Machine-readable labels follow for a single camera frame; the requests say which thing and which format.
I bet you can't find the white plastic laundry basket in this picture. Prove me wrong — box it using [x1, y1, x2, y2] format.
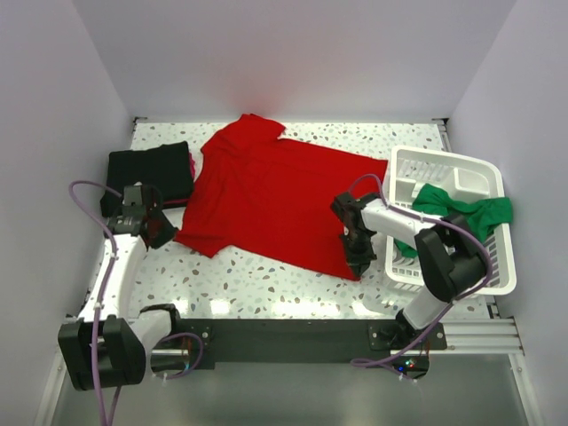
[385, 146, 517, 296]

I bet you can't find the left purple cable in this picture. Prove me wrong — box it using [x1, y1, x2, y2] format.
[67, 179, 205, 426]

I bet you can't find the green t shirt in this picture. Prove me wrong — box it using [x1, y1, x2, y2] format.
[411, 184, 514, 242]

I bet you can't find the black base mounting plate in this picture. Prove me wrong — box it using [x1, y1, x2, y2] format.
[130, 317, 447, 372]

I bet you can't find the red t shirt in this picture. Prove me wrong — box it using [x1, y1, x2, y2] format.
[175, 114, 388, 280]

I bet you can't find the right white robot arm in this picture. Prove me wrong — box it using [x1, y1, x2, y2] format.
[331, 193, 492, 349]

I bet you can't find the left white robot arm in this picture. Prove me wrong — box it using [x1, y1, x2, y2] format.
[58, 185, 184, 391]

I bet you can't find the folded pink t shirt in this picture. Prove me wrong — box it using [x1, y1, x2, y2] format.
[164, 154, 196, 207]

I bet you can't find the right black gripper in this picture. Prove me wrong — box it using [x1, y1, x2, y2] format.
[338, 228, 377, 280]

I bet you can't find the folded black t shirt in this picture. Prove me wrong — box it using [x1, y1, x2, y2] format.
[106, 141, 194, 209]

